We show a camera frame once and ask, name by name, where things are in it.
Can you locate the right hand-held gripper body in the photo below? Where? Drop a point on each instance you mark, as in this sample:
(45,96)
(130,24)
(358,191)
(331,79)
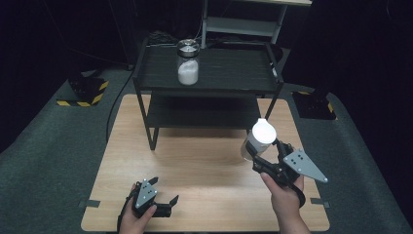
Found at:
(303,165)

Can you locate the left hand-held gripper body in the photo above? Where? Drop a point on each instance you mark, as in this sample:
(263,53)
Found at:
(145,195)

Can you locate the clear jar with white lid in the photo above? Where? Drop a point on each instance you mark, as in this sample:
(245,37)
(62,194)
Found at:
(261,136)

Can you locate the black two-tier shelf rack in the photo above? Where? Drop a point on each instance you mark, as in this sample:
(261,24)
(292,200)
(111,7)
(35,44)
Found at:
(233,70)

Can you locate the glass jar with silver lid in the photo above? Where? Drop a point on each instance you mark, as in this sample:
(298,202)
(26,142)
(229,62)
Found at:
(188,68)

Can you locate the person's left hand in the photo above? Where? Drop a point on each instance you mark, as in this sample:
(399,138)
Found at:
(133,224)

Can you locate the person's right hand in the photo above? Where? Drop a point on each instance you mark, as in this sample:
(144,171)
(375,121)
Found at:
(285,201)

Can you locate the grey tape piece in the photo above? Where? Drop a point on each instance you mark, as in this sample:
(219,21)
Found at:
(319,202)
(89,203)

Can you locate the yellow-black striped stand base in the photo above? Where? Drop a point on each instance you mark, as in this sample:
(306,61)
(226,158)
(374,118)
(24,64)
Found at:
(313,107)
(87,92)

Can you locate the grey metal stand frame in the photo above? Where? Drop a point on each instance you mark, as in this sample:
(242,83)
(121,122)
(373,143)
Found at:
(240,26)

